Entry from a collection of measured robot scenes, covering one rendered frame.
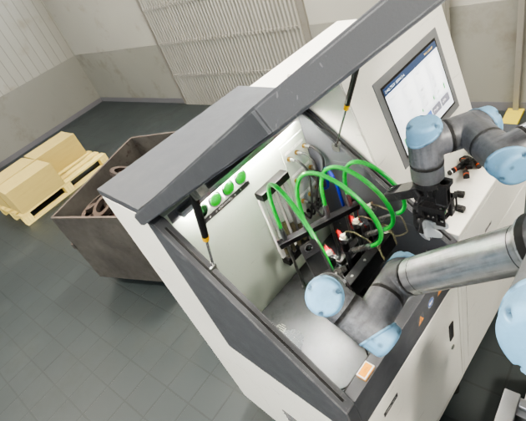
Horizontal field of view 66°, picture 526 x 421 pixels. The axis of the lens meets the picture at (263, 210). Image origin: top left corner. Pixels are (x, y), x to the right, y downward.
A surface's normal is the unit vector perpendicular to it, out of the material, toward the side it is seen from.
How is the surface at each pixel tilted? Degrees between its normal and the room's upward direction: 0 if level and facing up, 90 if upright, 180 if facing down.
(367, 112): 76
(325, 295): 45
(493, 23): 90
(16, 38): 90
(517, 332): 82
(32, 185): 90
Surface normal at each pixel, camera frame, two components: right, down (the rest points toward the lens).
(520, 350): -0.67, 0.52
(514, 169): 0.10, 0.59
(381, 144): 0.60, 0.06
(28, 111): 0.75, 0.18
